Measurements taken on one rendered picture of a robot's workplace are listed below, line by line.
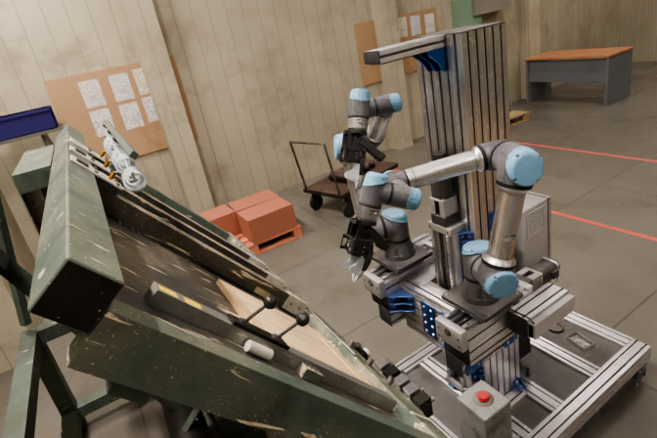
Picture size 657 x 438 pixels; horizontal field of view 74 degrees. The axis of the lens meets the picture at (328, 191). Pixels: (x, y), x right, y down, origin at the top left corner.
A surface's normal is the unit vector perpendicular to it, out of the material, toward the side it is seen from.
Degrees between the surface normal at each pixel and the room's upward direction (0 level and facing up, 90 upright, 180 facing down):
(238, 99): 90
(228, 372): 90
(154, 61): 90
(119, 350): 90
